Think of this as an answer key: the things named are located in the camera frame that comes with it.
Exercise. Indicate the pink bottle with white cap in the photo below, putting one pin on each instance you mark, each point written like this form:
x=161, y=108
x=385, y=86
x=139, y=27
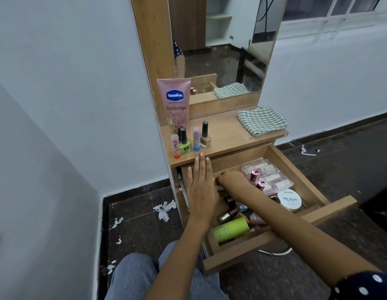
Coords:
x=257, y=219

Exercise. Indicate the person's right hand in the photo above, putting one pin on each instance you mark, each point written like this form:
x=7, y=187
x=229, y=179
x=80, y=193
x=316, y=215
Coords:
x=235, y=182

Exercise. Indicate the green cylindrical stick container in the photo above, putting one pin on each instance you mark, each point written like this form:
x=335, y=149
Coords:
x=231, y=231

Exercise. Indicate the navy dotted sleeve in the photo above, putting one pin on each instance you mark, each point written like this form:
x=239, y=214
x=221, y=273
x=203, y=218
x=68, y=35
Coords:
x=365, y=287

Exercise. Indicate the person's grey jeans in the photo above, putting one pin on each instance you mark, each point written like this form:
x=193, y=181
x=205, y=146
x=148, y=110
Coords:
x=134, y=278

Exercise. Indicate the person's right forearm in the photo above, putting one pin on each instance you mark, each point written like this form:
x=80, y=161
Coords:
x=306, y=237

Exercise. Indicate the pink perfume bottle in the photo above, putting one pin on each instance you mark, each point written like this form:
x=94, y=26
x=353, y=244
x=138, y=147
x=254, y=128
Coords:
x=260, y=185

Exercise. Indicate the green checked cloth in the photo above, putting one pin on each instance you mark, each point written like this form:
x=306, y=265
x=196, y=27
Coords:
x=262, y=121

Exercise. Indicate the person's left forearm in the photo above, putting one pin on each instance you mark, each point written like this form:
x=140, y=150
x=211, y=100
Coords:
x=178, y=262

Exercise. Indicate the wooden dressing table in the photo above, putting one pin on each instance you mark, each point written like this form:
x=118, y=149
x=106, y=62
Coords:
x=228, y=131

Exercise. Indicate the wooden drawer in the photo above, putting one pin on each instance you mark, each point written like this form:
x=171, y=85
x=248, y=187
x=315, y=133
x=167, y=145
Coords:
x=324, y=209

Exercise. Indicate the white paper scrap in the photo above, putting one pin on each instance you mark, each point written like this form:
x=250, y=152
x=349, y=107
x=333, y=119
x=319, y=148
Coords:
x=118, y=240
x=116, y=223
x=111, y=267

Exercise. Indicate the person's left hand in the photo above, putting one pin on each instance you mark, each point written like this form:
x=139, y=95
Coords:
x=201, y=190

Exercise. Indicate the torn white paper pile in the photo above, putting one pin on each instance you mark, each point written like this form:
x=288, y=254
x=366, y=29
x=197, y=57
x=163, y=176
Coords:
x=164, y=210

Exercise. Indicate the white barred window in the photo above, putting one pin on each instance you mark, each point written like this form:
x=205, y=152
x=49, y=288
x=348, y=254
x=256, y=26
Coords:
x=306, y=24

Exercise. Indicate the nude nail polish bottle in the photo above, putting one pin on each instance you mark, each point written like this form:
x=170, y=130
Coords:
x=224, y=218

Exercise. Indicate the metal drawer rail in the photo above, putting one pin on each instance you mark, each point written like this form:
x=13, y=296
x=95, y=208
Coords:
x=184, y=193

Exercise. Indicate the dressing table mirror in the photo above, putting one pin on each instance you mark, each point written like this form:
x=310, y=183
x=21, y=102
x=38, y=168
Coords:
x=218, y=59

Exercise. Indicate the clear box of mini bottles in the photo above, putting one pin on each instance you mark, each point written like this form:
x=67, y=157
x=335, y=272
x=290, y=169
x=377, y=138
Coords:
x=274, y=174

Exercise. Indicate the glitter capped nail polish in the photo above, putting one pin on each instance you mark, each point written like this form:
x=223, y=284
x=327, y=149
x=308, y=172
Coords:
x=229, y=200

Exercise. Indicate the clear perfume bottle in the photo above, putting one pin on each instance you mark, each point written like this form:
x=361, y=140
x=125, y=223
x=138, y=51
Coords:
x=253, y=176

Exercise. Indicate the pink Vaseline lotion tube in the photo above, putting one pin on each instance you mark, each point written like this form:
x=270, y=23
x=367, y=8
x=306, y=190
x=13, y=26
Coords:
x=174, y=106

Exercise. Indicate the white round jar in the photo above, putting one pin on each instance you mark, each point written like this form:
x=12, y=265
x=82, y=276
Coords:
x=289, y=200

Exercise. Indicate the gold nail polish bottle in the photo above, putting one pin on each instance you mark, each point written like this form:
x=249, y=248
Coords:
x=205, y=137

